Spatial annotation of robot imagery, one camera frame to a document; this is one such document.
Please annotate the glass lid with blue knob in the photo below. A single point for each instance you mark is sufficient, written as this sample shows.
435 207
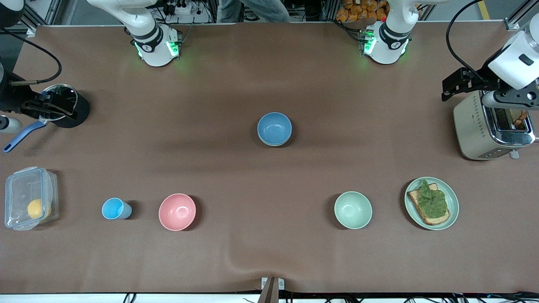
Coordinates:
69 94

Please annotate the green lettuce leaf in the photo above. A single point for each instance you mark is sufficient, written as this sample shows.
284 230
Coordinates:
433 200

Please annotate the light blue cup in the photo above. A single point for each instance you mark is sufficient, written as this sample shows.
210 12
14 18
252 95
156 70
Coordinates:
113 208

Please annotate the person in blue jeans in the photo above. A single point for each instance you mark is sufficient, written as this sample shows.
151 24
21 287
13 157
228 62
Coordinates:
252 9

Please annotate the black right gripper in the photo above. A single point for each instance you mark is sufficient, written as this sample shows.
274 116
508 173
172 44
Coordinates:
9 93

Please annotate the orange snack bag pile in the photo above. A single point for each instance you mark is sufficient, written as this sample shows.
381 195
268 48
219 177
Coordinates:
358 10

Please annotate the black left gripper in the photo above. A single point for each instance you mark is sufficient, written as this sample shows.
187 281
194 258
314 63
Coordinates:
478 81

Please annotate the yellow lemon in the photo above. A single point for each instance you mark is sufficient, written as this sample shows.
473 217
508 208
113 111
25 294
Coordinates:
37 208

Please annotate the blue bowl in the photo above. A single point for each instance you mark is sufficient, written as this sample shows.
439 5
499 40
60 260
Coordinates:
273 127

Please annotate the light green bowl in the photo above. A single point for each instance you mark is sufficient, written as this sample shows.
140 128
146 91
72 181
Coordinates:
273 144
353 210

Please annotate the brown bread slice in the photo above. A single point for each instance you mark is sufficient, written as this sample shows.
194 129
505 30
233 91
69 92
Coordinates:
520 118

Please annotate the beige and chrome toaster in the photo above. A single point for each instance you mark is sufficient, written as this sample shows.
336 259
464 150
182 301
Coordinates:
473 130

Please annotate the pink bowl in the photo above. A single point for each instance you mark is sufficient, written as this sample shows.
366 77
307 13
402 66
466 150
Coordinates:
177 211

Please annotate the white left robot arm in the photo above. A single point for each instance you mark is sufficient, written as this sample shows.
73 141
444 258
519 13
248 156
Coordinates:
385 46

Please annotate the toast slice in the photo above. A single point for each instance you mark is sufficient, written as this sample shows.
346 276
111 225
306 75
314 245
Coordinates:
414 200

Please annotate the clear plastic lidded container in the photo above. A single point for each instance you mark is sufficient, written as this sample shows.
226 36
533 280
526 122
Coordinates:
21 189

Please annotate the white power strip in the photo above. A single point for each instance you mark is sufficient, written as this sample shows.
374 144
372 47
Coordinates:
185 8

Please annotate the metal table edge bracket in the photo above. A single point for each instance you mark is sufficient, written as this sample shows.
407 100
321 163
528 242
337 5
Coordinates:
272 284

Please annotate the light green plate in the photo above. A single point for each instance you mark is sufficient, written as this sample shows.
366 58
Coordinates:
454 204

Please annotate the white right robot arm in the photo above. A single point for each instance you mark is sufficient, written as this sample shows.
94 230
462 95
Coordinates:
153 50

